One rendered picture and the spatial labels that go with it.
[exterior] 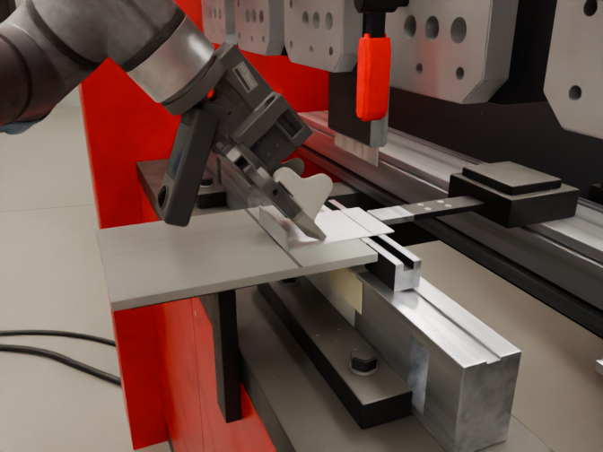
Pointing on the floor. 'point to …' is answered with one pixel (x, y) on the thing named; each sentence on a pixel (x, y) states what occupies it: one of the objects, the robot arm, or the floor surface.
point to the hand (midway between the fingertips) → (301, 226)
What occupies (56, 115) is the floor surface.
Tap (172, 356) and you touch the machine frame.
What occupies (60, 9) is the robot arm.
